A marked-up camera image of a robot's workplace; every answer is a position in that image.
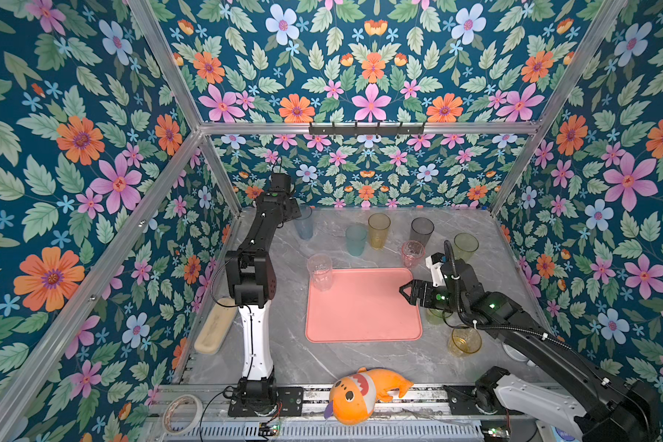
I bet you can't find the white vented cable duct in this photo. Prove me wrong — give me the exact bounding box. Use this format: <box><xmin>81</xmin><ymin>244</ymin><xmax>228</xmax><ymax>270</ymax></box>
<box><xmin>164</xmin><ymin>420</ymin><xmax>484</xmax><ymax>441</ymax></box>

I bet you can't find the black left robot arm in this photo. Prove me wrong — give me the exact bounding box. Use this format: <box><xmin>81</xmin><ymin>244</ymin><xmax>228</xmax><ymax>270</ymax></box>
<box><xmin>226</xmin><ymin>190</ymin><xmax>300</xmax><ymax>382</ymax></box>

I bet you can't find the grey smoky cup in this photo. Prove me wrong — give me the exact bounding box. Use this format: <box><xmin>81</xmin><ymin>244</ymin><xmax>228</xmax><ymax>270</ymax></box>
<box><xmin>409</xmin><ymin>217</ymin><xmax>435</xmax><ymax>247</ymax></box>

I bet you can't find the black hook rail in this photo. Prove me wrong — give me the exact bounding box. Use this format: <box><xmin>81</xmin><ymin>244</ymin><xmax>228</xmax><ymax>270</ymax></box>
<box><xmin>308</xmin><ymin>122</ymin><xmax>425</xmax><ymax>137</ymax></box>

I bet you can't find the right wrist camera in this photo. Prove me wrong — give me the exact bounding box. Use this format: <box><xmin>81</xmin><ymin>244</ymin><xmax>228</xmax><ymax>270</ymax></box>
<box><xmin>425</xmin><ymin>252</ymin><xmax>447</xmax><ymax>287</ymax></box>

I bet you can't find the pink plastic tray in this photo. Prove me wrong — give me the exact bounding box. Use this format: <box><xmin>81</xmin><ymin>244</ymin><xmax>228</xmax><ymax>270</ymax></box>
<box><xmin>306</xmin><ymin>268</ymin><xmax>423</xmax><ymax>344</ymax></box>

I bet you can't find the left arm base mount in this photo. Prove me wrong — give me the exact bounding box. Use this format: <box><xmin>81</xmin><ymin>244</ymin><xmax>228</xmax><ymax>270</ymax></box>
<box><xmin>228</xmin><ymin>379</ymin><xmax>305</xmax><ymax>417</ymax></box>

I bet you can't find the teal frosted cup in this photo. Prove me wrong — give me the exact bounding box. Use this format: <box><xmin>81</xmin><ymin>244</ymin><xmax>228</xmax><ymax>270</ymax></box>
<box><xmin>345</xmin><ymin>223</ymin><xmax>368</xmax><ymax>257</ymax></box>

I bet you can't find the blue white box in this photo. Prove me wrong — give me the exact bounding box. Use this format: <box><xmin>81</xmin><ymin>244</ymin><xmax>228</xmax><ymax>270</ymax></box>
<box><xmin>536</xmin><ymin>421</ymin><xmax>578</xmax><ymax>442</ymax></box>

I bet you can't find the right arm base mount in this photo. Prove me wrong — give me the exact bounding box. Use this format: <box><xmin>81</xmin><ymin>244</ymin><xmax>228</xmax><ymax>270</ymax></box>
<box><xmin>442</xmin><ymin>366</ymin><xmax>510</xmax><ymax>415</ymax></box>

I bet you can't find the clear transparent cup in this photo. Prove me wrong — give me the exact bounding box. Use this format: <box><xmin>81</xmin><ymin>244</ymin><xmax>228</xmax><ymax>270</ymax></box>
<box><xmin>307</xmin><ymin>253</ymin><xmax>333</xmax><ymax>291</ymax></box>

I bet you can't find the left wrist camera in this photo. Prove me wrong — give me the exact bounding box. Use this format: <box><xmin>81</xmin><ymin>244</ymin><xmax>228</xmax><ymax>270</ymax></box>
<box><xmin>269</xmin><ymin>173</ymin><xmax>293</xmax><ymax>194</ymax></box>

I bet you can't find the white round object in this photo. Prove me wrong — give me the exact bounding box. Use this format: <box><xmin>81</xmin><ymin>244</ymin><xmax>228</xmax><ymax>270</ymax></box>
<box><xmin>502</xmin><ymin>343</ymin><xmax>535</xmax><ymax>366</ymax></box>

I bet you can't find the blue transparent cup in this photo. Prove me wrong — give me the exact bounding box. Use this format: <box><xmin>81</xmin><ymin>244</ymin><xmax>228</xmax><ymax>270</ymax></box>
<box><xmin>294</xmin><ymin>204</ymin><xmax>314</xmax><ymax>241</ymax></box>

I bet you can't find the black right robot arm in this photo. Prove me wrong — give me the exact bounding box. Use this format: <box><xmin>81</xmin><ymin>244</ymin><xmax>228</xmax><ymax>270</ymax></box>
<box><xmin>399</xmin><ymin>262</ymin><xmax>660</xmax><ymax>441</ymax></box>

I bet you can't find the pink short cup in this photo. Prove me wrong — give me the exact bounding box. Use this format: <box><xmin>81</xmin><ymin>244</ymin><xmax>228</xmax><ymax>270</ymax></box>
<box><xmin>401</xmin><ymin>241</ymin><xmax>425</xmax><ymax>269</ymax></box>

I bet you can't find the roll of tape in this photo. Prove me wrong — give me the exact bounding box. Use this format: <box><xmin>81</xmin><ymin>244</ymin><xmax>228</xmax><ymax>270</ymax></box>
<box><xmin>161</xmin><ymin>394</ymin><xmax>204</xmax><ymax>436</ymax></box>

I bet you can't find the yellow tall cup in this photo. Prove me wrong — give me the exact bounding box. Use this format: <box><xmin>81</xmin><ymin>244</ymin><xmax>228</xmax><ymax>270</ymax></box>
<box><xmin>368</xmin><ymin>213</ymin><xmax>392</xmax><ymax>250</ymax></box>

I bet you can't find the short green cup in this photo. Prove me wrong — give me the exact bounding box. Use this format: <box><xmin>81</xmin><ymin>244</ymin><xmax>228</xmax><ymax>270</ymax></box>
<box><xmin>425</xmin><ymin>309</ymin><xmax>451</xmax><ymax>325</ymax></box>

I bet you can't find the tall light green cup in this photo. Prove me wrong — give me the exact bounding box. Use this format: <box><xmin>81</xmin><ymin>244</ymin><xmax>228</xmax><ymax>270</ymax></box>
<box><xmin>453</xmin><ymin>232</ymin><xmax>480</xmax><ymax>263</ymax></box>

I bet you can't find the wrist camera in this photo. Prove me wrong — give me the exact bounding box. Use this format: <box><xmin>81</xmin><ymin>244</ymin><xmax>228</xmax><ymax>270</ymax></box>
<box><xmin>425</xmin><ymin>252</ymin><xmax>447</xmax><ymax>287</ymax></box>
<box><xmin>269</xmin><ymin>173</ymin><xmax>293</xmax><ymax>194</ymax></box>

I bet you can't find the short yellow cup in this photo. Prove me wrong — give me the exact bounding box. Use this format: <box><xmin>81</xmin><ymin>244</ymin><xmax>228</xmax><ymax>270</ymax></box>
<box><xmin>448</xmin><ymin>328</ymin><xmax>483</xmax><ymax>357</ymax></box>

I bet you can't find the orange plush toy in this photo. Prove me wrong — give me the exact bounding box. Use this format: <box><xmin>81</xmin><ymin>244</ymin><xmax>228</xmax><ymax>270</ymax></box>
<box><xmin>323</xmin><ymin>368</ymin><xmax>414</xmax><ymax>425</ymax></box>

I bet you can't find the beige sponge brush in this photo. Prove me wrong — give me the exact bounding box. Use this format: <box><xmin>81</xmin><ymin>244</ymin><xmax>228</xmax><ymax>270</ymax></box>
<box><xmin>194</xmin><ymin>298</ymin><xmax>238</xmax><ymax>355</ymax></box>

